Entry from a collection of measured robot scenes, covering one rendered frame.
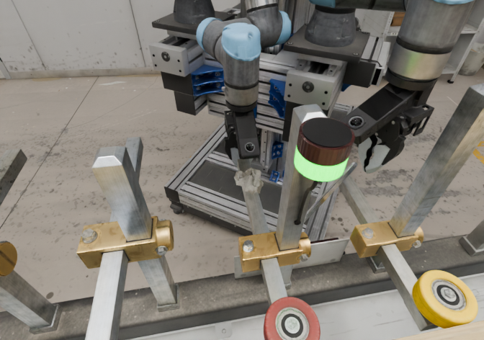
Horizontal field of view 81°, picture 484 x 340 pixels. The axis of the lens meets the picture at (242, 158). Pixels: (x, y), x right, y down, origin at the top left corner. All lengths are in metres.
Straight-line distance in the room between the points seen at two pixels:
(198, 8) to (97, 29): 2.20
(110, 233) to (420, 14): 0.54
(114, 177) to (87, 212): 1.55
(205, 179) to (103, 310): 1.22
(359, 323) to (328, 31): 0.77
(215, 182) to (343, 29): 1.00
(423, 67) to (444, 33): 0.05
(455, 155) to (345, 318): 0.46
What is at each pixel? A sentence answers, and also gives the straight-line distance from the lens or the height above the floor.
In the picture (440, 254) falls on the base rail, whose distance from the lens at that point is 0.90.
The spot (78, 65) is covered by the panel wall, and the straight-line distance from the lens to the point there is 3.46.
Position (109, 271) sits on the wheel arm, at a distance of 0.48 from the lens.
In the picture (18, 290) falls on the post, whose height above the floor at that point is 0.85.
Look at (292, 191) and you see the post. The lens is 0.43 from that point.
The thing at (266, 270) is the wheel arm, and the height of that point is 0.86.
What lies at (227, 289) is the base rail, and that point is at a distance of 0.71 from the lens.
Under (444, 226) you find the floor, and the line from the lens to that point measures 2.00.
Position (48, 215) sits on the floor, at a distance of 2.03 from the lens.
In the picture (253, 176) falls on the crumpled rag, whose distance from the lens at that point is 0.68.
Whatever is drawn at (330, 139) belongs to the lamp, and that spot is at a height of 1.17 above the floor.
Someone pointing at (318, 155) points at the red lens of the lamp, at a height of 1.16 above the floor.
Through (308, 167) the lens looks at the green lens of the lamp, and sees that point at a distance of 0.33.
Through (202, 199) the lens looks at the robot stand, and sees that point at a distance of 1.48.
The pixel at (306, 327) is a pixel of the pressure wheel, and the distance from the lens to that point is 0.48.
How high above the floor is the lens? 1.36
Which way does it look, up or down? 42 degrees down
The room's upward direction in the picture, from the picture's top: straight up
